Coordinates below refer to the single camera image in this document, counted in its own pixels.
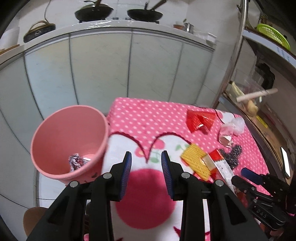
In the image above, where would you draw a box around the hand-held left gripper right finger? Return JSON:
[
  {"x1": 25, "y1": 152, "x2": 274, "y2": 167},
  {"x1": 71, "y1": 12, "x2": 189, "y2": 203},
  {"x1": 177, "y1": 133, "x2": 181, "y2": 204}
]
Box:
[{"x1": 161, "y1": 150, "x2": 270, "y2": 241}]

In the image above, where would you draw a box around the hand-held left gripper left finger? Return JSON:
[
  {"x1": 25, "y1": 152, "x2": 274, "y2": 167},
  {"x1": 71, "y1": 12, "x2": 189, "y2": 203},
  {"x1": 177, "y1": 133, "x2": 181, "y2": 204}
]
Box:
[{"x1": 26, "y1": 151, "x2": 133, "y2": 241}]

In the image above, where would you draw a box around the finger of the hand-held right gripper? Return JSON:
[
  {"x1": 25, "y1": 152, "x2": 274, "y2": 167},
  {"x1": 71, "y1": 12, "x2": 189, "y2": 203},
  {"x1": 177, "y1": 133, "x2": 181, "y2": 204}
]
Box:
[
  {"x1": 231, "y1": 175, "x2": 276, "y2": 207},
  {"x1": 240, "y1": 167, "x2": 290, "y2": 198}
]

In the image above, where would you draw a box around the red and white packet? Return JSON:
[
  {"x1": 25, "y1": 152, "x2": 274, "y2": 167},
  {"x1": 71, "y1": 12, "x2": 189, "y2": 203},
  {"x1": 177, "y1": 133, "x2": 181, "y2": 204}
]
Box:
[{"x1": 208, "y1": 149, "x2": 238, "y2": 188}]

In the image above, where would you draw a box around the yellow foam fruit net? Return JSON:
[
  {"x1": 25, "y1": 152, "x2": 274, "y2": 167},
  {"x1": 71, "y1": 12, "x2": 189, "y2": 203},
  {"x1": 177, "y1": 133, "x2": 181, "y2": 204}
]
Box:
[{"x1": 180, "y1": 144, "x2": 214, "y2": 181}]

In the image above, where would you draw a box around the silver foil wrapper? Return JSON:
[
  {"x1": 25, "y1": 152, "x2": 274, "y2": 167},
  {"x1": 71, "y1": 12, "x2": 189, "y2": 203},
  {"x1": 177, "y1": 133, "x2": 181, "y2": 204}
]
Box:
[{"x1": 68, "y1": 153, "x2": 92, "y2": 172}]

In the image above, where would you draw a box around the red foil wrapper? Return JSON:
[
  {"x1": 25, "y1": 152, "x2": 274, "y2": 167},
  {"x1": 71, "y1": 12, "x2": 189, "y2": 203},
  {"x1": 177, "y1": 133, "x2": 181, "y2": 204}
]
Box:
[{"x1": 186, "y1": 109, "x2": 219, "y2": 134}]

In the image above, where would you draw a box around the pink plastic bin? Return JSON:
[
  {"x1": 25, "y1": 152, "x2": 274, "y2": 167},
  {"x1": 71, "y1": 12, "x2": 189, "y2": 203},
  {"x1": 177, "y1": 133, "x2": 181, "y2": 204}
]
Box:
[{"x1": 31, "y1": 105, "x2": 110, "y2": 186}]

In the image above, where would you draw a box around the pink polka-dot blanket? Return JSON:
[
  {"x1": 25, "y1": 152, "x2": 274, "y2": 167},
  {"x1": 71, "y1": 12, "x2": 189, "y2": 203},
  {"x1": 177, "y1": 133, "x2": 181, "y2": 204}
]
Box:
[{"x1": 83, "y1": 97, "x2": 274, "y2": 241}]

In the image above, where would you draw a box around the tan food lump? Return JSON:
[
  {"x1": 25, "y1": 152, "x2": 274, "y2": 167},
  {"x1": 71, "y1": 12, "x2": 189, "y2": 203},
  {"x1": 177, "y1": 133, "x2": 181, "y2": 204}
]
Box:
[{"x1": 246, "y1": 100, "x2": 259, "y2": 116}]

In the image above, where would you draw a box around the cream ribbed strip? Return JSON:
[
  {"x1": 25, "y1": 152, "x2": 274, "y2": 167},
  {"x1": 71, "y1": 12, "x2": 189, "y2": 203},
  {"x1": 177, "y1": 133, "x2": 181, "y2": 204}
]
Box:
[{"x1": 229, "y1": 81, "x2": 244, "y2": 98}]

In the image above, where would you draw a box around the clear plastic container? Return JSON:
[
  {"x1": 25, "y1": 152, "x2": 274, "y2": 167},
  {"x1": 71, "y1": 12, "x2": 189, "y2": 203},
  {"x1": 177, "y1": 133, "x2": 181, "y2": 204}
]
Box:
[{"x1": 228, "y1": 67, "x2": 266, "y2": 116}]

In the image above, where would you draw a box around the brown wooden stool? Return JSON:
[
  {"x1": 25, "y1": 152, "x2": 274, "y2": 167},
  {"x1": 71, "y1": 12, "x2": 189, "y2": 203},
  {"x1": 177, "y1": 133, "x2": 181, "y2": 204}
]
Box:
[{"x1": 23, "y1": 207, "x2": 50, "y2": 239}]

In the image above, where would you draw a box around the grey kitchen cabinet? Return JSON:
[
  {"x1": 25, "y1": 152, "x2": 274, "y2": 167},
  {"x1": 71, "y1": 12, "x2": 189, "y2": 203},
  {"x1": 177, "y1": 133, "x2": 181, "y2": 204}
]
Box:
[{"x1": 0, "y1": 28, "x2": 214, "y2": 209}]

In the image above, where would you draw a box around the metal storage rack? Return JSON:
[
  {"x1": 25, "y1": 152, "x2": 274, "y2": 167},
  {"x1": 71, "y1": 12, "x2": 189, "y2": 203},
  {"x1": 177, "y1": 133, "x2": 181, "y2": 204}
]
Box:
[{"x1": 211, "y1": 0, "x2": 296, "y2": 186}]

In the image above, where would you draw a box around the green plastic basket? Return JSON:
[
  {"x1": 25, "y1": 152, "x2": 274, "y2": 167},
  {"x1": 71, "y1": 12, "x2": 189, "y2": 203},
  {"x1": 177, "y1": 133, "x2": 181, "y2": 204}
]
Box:
[{"x1": 256, "y1": 23, "x2": 290, "y2": 51}]

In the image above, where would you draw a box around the white rectangular container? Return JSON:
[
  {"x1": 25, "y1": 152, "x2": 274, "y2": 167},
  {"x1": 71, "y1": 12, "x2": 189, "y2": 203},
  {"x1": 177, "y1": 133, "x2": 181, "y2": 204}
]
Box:
[{"x1": 194, "y1": 30, "x2": 217, "y2": 44}]

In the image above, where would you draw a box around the white kitchen countertop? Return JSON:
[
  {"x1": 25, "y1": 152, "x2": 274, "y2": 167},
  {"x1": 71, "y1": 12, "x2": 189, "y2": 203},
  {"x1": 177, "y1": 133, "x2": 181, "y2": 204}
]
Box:
[{"x1": 0, "y1": 20, "x2": 216, "y2": 70}]

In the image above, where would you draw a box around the gas stove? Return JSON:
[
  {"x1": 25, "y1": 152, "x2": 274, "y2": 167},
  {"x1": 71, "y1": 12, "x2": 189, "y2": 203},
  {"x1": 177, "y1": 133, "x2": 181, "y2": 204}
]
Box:
[{"x1": 79, "y1": 17, "x2": 160, "y2": 24}]

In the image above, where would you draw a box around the wooden cutting board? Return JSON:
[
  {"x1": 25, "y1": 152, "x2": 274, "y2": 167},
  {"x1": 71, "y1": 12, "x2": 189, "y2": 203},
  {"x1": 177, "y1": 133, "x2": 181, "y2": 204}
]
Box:
[{"x1": 0, "y1": 44, "x2": 20, "y2": 55}]

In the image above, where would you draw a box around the black wok with wooden handle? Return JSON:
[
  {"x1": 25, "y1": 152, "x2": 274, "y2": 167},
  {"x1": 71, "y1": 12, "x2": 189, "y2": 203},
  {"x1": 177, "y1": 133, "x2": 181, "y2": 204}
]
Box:
[{"x1": 127, "y1": 0, "x2": 167, "y2": 22}]

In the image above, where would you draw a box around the black wok with dark handle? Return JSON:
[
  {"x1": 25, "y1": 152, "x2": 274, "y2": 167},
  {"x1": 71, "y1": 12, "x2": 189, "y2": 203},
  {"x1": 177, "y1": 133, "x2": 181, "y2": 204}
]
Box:
[{"x1": 74, "y1": 0, "x2": 114, "y2": 22}]

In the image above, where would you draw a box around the black power cable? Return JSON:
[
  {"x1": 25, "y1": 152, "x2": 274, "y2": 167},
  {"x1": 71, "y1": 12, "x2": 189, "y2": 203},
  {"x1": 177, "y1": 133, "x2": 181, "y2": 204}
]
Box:
[{"x1": 44, "y1": 0, "x2": 52, "y2": 22}]

